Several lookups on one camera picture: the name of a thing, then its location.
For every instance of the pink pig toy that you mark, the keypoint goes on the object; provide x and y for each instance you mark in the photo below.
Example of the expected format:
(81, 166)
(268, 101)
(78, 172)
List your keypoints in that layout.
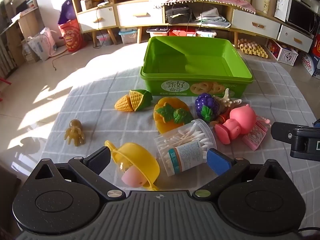
(240, 117)

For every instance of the amber octopus toy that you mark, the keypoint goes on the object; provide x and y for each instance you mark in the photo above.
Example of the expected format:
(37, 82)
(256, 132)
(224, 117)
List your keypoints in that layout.
(75, 132)

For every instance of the red printed bag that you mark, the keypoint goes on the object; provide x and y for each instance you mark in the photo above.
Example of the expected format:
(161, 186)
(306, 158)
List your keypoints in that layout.
(72, 37)

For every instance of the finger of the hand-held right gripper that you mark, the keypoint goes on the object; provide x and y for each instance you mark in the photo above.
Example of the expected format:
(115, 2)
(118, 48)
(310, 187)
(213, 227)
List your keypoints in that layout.
(281, 131)

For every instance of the white plastic bag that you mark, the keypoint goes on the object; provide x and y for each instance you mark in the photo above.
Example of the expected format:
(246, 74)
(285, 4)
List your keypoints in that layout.
(42, 45)

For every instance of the wooden bookshelf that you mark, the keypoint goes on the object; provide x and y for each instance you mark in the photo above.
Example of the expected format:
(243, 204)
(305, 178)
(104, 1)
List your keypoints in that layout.
(27, 22)

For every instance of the toy corn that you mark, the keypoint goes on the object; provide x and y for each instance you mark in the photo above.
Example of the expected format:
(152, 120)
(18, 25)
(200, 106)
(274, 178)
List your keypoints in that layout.
(130, 100)

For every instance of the green plastic box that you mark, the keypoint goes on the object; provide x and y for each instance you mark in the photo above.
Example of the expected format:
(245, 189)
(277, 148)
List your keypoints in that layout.
(195, 55)

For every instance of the printed paper cup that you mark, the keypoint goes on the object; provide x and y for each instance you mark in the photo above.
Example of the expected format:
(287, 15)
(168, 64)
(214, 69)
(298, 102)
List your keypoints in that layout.
(266, 5)

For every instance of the red orange gift box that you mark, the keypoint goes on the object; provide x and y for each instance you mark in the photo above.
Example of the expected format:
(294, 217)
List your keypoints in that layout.
(315, 45)

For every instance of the small pink packet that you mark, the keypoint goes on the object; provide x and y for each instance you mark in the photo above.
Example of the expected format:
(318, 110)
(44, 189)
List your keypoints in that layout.
(255, 137)

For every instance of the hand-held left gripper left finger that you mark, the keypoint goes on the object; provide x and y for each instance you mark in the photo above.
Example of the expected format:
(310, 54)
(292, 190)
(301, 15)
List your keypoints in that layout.
(100, 158)

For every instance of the clear storage box blue lid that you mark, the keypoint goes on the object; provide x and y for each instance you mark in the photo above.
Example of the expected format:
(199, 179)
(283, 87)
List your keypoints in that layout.
(128, 36)
(206, 33)

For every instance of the small cardboard box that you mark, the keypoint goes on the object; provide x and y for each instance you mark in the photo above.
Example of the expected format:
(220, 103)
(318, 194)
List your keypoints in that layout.
(86, 3)

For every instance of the black microwave oven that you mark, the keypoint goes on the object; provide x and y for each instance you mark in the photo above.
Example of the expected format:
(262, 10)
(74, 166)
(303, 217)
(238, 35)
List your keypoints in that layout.
(303, 17)

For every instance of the grey checked tablecloth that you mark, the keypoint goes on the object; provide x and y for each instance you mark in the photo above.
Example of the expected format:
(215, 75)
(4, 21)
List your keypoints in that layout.
(100, 92)

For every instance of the clear cotton swab jar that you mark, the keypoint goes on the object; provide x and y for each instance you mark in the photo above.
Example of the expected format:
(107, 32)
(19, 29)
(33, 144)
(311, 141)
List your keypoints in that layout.
(180, 142)

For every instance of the yellow egg tray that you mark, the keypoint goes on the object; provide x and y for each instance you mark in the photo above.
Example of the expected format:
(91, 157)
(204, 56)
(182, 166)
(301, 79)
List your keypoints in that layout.
(252, 47)

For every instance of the small red toy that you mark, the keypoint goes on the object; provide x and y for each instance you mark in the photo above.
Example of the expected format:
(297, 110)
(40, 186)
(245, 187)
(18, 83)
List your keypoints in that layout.
(221, 119)

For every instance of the black tray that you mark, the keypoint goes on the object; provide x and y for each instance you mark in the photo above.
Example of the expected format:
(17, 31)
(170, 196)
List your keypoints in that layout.
(157, 30)

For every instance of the white carton red print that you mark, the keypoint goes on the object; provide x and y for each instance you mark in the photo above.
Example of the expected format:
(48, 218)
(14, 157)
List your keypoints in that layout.
(308, 65)

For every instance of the yellow plastic bowl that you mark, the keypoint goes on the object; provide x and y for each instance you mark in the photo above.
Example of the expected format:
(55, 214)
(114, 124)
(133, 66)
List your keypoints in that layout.
(140, 155)

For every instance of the black bag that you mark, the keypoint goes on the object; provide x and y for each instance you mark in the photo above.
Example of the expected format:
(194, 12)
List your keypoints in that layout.
(178, 15)

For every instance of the orange toy pumpkin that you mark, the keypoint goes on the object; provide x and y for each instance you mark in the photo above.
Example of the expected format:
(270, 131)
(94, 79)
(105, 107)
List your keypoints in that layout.
(161, 122)

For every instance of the stack of folded cloths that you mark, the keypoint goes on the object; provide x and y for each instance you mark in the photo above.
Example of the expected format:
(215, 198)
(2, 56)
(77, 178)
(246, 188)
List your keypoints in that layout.
(212, 18)

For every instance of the purple cloth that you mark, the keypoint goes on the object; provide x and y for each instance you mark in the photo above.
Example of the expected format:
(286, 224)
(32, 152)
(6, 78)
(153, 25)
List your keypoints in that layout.
(67, 11)

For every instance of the white printed cardboard box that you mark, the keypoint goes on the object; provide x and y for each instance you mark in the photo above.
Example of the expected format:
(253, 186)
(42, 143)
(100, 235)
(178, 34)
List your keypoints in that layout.
(287, 56)

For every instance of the beige starfish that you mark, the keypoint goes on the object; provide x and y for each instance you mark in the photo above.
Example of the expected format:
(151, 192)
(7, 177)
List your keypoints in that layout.
(226, 100)

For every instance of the white cabinet drawer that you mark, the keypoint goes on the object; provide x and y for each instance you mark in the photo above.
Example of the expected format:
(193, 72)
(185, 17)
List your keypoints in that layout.
(295, 38)
(140, 15)
(255, 23)
(96, 18)

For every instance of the purple toy grapes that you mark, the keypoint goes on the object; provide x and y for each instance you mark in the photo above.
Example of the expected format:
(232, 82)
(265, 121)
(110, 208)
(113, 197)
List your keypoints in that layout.
(205, 102)

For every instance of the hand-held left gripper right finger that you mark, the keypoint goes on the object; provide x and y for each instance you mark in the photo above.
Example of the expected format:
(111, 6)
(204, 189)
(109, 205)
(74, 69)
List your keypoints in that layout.
(220, 161)

